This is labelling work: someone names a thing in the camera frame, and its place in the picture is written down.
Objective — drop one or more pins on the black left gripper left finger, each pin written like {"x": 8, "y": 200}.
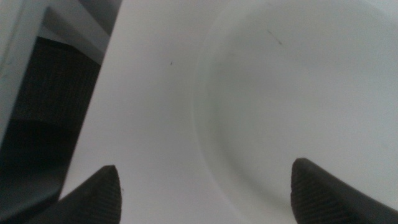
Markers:
{"x": 99, "y": 199}

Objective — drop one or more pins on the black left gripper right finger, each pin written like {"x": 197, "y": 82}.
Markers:
{"x": 317, "y": 199}

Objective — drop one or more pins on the white shallow bowl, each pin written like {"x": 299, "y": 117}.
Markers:
{"x": 295, "y": 102}

